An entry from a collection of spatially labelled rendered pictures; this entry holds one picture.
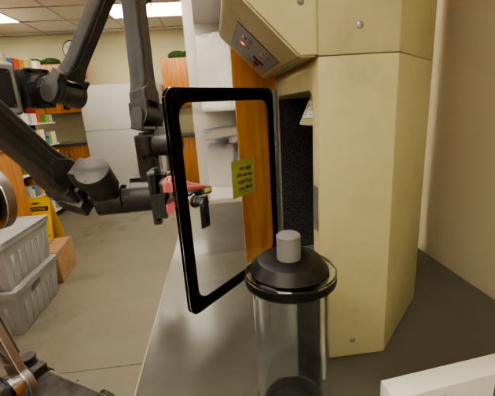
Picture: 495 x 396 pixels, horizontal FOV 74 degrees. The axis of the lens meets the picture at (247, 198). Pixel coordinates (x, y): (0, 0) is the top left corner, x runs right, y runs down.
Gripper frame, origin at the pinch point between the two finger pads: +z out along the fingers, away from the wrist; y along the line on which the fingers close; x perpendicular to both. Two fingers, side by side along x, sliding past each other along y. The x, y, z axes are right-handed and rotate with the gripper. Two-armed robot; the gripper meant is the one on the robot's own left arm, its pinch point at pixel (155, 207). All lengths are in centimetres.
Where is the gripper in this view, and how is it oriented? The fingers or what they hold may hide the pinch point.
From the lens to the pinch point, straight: 95.9
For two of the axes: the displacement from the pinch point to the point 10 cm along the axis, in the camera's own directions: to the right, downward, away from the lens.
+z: 0.7, 9.6, 2.6
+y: 9.9, -0.9, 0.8
